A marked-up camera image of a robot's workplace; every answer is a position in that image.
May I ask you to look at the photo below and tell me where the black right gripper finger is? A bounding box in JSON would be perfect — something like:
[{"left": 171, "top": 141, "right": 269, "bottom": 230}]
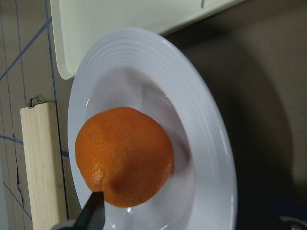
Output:
[{"left": 72, "top": 192, "right": 106, "bottom": 230}]

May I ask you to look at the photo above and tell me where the orange fruit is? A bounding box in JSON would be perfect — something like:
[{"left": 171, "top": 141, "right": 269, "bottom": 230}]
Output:
[{"left": 75, "top": 107, "right": 174, "bottom": 207}]

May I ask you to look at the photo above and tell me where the white round plate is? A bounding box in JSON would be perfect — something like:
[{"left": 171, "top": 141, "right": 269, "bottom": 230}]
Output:
[{"left": 68, "top": 28, "right": 237, "bottom": 230}]

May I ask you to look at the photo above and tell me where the cream tray with bear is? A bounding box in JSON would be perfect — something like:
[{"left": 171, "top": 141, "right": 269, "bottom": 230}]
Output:
[{"left": 50, "top": 0, "right": 240, "bottom": 80}]

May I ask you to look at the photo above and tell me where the wooden cutting board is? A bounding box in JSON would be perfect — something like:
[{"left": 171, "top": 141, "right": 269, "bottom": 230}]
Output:
[{"left": 20, "top": 97, "right": 67, "bottom": 230}]

